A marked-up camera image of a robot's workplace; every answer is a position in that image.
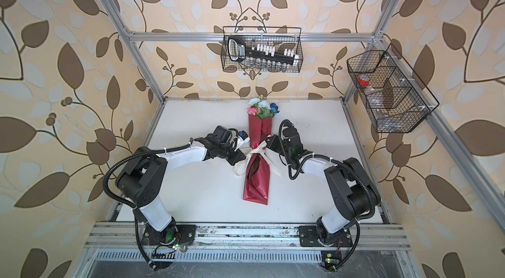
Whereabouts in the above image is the dark red wrapping paper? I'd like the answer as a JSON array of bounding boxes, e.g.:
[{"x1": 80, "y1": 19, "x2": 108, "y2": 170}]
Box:
[{"x1": 243, "y1": 115, "x2": 272, "y2": 205}]

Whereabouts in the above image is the black tool in basket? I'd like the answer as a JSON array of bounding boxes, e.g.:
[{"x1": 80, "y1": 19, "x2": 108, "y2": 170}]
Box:
[{"x1": 222, "y1": 34, "x2": 303, "y2": 68}]

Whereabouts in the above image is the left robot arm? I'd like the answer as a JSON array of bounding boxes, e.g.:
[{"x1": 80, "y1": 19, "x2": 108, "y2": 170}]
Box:
[{"x1": 102, "y1": 125, "x2": 249, "y2": 271}]

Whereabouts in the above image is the wire basket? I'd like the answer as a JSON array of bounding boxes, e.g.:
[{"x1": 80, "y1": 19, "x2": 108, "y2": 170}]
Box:
[
  {"x1": 220, "y1": 25, "x2": 303, "y2": 73},
  {"x1": 347, "y1": 44, "x2": 439, "y2": 133}
]

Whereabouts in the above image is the pink fake rose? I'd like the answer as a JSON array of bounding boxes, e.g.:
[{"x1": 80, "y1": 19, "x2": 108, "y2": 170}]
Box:
[{"x1": 247, "y1": 108, "x2": 258, "y2": 116}]

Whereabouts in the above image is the cream ribbon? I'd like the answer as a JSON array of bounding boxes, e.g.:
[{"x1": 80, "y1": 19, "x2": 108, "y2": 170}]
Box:
[{"x1": 233, "y1": 141, "x2": 285, "y2": 179}]

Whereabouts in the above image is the right wire basket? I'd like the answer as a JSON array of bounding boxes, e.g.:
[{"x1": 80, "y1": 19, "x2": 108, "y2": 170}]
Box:
[{"x1": 347, "y1": 44, "x2": 439, "y2": 133}]

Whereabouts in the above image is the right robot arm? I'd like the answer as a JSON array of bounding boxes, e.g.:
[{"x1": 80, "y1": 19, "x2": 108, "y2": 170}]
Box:
[{"x1": 266, "y1": 120, "x2": 381, "y2": 272}]

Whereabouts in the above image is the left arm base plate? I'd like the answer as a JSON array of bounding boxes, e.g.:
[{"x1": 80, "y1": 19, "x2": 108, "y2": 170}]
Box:
[{"x1": 143, "y1": 224, "x2": 197, "y2": 246}]

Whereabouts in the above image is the light blue fake rose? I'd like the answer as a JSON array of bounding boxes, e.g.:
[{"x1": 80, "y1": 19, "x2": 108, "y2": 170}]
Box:
[{"x1": 247, "y1": 96, "x2": 275, "y2": 120}]

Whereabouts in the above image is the plastic bottle red cap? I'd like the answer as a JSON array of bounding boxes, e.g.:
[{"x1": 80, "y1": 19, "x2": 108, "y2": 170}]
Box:
[{"x1": 357, "y1": 74, "x2": 391, "y2": 115}]

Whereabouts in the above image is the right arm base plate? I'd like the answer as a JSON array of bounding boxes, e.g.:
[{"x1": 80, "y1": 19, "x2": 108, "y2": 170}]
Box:
[{"x1": 297, "y1": 225, "x2": 353, "y2": 248}]

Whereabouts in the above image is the back wire basket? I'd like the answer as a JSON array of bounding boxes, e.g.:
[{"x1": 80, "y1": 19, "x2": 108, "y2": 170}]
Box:
[{"x1": 220, "y1": 25, "x2": 303, "y2": 73}]

